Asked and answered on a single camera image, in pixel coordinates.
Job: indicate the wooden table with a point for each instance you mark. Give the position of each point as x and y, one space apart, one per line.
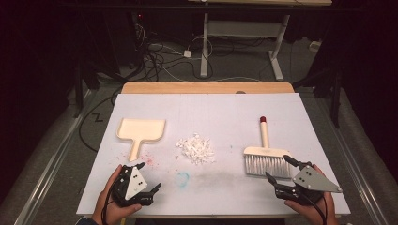
187 88

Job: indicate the person's left hand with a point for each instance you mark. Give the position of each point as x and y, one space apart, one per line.
103 209

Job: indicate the white metal desk frame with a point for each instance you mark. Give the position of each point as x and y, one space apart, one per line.
241 28

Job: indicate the metal floor rail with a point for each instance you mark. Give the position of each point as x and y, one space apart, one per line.
53 162
353 162

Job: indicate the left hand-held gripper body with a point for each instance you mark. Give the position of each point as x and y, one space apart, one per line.
135 186

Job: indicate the cream brush with red tip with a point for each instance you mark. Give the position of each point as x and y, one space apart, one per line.
264 137

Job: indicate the small white box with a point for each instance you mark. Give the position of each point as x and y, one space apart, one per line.
314 46

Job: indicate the pile of white paper scraps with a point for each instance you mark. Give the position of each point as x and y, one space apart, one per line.
196 150

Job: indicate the black stand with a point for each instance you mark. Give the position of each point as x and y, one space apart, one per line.
78 90
336 100

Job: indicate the cream plastic dustpan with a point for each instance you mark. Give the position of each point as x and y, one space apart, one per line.
140 129

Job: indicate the person's right hand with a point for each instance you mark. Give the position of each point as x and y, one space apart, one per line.
313 215

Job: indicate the white board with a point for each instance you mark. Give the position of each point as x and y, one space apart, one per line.
203 109

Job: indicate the white power adapter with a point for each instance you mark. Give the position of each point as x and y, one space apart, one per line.
187 53

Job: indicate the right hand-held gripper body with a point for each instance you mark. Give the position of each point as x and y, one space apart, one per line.
313 182

